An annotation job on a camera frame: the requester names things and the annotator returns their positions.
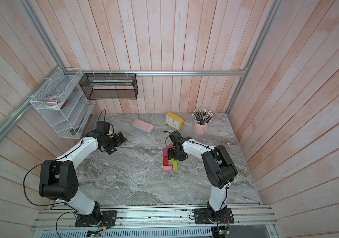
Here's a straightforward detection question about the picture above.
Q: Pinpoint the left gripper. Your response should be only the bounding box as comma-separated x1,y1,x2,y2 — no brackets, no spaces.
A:
101,131,128,154

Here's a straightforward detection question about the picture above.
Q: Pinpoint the green block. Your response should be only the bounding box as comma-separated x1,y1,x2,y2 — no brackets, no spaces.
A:
172,161,178,171

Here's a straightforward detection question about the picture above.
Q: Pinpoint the magenta block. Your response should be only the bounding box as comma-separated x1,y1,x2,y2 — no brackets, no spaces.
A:
163,148,168,157

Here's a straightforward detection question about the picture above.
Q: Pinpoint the pink block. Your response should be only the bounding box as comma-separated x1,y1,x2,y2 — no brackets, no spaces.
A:
163,165,173,171

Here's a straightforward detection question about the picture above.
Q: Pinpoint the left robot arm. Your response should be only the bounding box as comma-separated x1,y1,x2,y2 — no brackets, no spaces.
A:
39,121,127,220

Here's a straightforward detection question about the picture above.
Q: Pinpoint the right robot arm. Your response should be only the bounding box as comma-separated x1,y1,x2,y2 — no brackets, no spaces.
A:
168,131,238,224

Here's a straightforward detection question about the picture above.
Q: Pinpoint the pink pencil case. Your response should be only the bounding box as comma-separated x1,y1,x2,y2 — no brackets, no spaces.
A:
132,119,154,134

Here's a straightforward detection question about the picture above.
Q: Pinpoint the yellow alarm clock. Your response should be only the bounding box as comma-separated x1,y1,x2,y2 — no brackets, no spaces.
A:
165,112,184,131

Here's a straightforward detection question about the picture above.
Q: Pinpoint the pink pencil cup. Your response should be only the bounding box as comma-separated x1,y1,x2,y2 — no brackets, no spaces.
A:
192,121,208,135

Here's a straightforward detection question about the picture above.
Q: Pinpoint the tape roll on shelf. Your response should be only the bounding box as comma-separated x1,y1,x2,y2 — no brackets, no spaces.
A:
43,95,65,108

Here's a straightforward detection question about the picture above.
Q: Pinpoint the black mesh wall basket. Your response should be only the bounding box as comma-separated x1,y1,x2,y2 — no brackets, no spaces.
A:
79,72,139,100

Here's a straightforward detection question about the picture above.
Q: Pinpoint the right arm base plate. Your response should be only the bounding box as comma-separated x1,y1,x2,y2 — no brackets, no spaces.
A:
193,207,235,225

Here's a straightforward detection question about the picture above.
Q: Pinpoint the white wire shelf rack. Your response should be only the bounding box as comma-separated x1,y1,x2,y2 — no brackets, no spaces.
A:
30,67,95,139

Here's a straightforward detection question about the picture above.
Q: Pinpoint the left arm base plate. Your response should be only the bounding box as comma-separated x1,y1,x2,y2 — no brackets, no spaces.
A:
75,210,117,227

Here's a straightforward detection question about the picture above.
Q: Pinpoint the aluminium front rail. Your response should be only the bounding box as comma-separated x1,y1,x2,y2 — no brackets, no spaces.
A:
31,203,277,231

